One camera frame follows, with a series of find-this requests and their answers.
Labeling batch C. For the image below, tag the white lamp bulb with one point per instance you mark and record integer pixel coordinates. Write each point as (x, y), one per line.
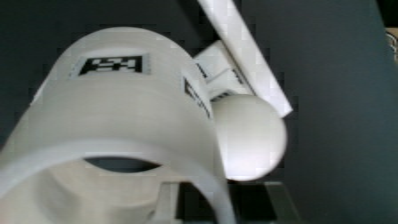
(253, 137)

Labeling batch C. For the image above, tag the white fence frame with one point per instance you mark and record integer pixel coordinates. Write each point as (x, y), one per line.
(237, 38)

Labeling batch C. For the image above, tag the white lamp shade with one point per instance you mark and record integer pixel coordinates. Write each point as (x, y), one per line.
(114, 139)

